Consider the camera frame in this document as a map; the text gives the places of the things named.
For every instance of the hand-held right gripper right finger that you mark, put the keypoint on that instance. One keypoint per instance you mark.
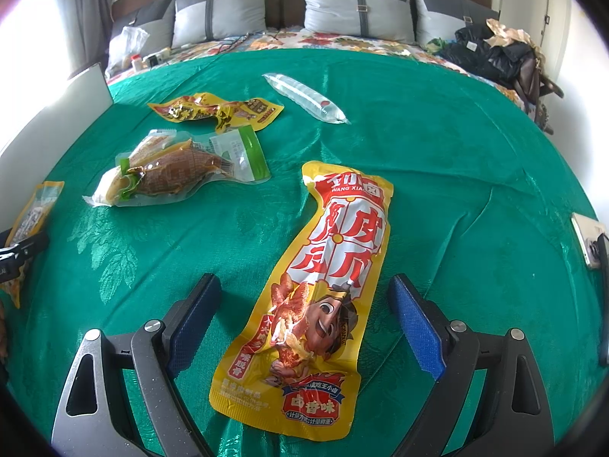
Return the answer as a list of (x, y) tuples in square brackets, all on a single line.
[(416, 328)]

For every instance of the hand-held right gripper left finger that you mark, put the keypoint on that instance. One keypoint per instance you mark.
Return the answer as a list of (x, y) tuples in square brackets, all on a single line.
[(195, 323)]

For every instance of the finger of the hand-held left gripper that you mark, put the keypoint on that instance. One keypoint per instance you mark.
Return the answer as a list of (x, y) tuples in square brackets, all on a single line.
[(28, 246)]

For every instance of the yellow-edged clear peanut packet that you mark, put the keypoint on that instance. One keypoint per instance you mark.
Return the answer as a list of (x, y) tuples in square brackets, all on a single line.
[(33, 209)]

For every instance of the large yellow red snack packet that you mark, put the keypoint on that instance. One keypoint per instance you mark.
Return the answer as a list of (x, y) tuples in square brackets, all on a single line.
[(333, 247)]

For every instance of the white cardboard box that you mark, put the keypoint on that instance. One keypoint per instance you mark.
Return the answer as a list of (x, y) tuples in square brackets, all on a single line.
[(71, 100)]

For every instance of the clear tofu snack packet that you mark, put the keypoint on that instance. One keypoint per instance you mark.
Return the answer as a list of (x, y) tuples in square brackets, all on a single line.
[(109, 190)]

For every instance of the green-edged clear meat packet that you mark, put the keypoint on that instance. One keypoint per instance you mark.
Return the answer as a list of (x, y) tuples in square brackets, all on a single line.
[(181, 171)]

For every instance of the smartphone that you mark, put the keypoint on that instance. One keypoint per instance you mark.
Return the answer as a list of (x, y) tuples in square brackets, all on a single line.
[(583, 238)]

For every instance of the small red-capped bottle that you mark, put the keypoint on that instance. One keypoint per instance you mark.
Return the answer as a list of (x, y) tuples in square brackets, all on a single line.
[(136, 64)]

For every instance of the small dark yellow snack packet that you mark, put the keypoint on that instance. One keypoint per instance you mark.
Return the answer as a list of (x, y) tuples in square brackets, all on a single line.
[(238, 114)]

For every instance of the clear plastic bag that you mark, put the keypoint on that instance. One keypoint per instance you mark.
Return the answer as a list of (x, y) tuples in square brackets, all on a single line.
[(126, 43)]

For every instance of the small white device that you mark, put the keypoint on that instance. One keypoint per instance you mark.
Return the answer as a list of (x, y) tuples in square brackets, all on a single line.
[(157, 58)]

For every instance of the grey curtain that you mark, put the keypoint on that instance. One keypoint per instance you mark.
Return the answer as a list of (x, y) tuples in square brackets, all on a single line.
[(81, 9)]

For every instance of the grey two-tone pillow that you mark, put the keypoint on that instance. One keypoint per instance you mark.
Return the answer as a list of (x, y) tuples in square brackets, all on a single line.
[(442, 14), (333, 14), (233, 14), (147, 28)]

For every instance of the clear long snack packet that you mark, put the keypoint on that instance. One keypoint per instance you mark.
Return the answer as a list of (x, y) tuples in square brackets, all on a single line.
[(304, 95)]

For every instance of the brown handbag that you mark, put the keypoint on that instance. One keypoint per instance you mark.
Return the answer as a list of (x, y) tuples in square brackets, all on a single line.
[(533, 81)]

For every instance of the black clothing pile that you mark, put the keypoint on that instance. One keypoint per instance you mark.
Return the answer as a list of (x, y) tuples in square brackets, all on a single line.
[(480, 57)]

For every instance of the green cloth bundle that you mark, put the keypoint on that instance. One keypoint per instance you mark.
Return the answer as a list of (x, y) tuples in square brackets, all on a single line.
[(435, 46)]

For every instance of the floral bedsheet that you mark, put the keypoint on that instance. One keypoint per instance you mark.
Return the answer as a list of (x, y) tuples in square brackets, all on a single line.
[(333, 38)]

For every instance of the beige crumpled cloth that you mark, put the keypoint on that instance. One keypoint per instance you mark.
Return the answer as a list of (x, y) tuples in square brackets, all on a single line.
[(506, 32)]

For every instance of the white door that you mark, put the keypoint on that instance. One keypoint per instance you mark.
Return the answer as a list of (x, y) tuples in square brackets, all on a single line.
[(559, 24)]

